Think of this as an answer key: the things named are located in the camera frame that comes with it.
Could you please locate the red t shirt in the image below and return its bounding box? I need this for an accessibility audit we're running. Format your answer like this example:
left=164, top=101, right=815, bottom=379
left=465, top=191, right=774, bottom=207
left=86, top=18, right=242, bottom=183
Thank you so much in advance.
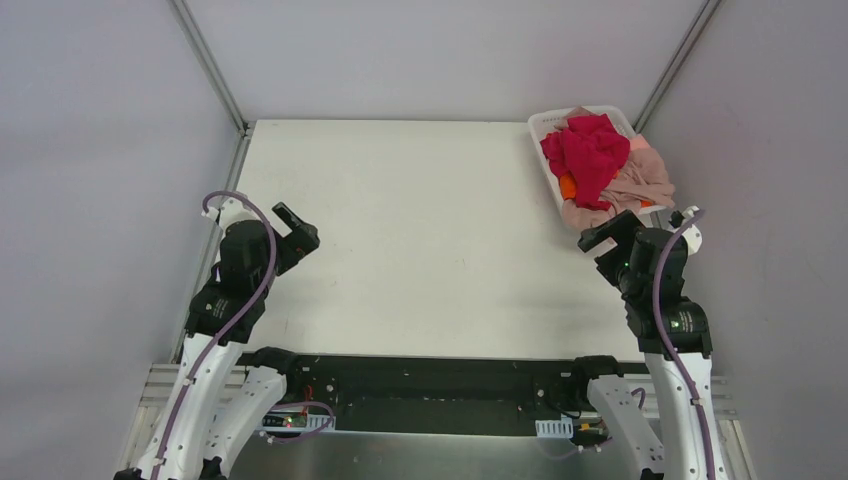
left=539, top=113, right=630, bottom=211

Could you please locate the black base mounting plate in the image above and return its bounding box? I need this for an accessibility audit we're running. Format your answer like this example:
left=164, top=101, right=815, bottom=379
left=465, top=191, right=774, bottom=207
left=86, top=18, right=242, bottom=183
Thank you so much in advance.
left=238, top=352, right=654, bottom=439

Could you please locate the beige pink t shirt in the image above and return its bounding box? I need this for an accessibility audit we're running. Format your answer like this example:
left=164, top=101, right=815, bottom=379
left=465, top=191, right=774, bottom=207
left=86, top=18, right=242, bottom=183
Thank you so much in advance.
left=559, top=105, right=677, bottom=232

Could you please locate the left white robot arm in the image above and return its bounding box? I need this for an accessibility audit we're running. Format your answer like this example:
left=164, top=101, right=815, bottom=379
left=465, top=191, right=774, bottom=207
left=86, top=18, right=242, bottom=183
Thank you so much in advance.
left=115, top=191, right=320, bottom=479

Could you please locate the aluminium frame rail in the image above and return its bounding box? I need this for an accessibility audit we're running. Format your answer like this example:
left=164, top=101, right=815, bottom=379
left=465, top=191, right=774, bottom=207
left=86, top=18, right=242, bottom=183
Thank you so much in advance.
left=139, top=356, right=738, bottom=419

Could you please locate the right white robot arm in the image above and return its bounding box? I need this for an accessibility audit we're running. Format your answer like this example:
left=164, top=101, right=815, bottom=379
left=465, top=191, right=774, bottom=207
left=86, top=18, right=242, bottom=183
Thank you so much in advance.
left=564, top=206, right=729, bottom=479

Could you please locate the white plastic laundry basket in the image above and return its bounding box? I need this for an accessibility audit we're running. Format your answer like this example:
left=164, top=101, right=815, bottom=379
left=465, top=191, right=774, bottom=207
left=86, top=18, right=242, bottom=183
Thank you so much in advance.
left=527, top=104, right=669, bottom=217

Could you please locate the orange t shirt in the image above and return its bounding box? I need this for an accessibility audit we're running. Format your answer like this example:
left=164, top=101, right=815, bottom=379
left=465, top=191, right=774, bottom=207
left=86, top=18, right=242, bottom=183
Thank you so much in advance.
left=558, top=172, right=577, bottom=200

